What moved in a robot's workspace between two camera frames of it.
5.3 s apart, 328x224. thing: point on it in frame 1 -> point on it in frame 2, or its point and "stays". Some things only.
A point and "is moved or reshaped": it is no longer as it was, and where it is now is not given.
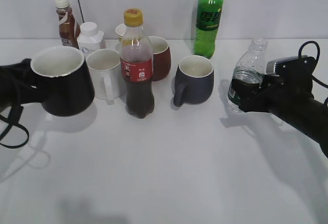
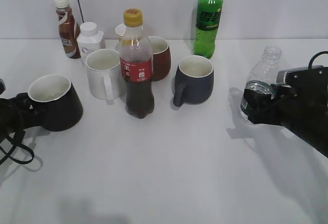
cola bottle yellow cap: [136, 65] stays
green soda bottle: [209, 9] stays
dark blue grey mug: [194, 80] stays
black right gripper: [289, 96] -> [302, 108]
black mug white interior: [61, 76] is moved or reshaped
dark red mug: [161, 58] stays
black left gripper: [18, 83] -> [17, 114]
